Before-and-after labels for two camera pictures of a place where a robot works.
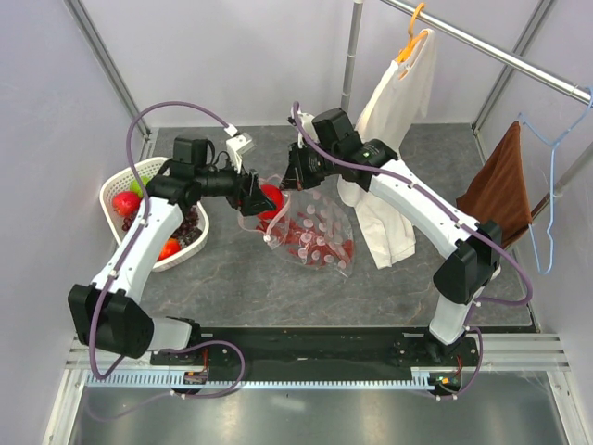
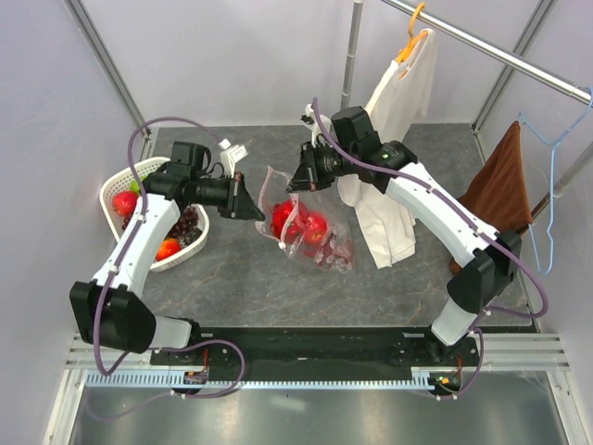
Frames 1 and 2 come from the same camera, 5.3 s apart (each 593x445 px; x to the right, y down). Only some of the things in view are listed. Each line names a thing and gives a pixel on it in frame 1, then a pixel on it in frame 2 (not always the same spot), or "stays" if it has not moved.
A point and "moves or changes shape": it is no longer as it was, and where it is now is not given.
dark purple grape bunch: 186,232 stays
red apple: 275,196 → 288,220
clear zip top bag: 313,225 moves or changes shape
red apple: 126,203 stays
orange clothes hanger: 415,39 stays
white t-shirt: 397,108 stays
